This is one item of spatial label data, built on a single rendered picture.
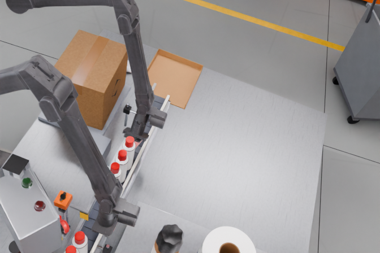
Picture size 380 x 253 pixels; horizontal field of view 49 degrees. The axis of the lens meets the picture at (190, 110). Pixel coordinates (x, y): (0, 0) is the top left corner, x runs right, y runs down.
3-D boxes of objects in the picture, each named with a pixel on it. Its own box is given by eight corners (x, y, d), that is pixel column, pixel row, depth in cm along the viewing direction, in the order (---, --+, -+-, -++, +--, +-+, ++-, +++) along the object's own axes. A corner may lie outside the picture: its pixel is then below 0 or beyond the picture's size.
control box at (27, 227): (27, 266, 108) (18, 240, 93) (1, 214, 115) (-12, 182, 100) (64, 245, 113) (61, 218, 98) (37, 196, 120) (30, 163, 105)
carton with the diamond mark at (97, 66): (102, 130, 189) (104, 93, 168) (51, 114, 189) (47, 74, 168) (125, 84, 208) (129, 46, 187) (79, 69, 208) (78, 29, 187)
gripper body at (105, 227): (121, 211, 142) (123, 202, 136) (109, 238, 136) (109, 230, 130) (104, 204, 142) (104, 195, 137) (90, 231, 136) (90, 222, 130)
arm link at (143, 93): (124, 2, 146) (113, 16, 138) (139, 1, 145) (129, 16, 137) (143, 99, 173) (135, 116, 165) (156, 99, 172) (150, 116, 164)
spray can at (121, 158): (122, 186, 171) (126, 160, 155) (110, 181, 171) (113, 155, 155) (127, 175, 174) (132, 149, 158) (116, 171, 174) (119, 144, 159)
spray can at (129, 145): (129, 172, 175) (133, 147, 159) (117, 168, 175) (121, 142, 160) (133, 162, 179) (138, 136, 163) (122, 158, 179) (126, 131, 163)
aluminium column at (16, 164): (41, 262, 152) (18, 174, 100) (30, 257, 152) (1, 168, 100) (47, 251, 155) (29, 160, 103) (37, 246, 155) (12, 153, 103)
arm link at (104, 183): (52, 76, 109) (32, 100, 101) (71, 74, 107) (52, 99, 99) (111, 188, 133) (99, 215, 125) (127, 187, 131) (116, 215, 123)
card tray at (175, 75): (184, 109, 208) (186, 104, 205) (136, 90, 209) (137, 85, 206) (202, 70, 227) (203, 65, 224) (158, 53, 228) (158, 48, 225)
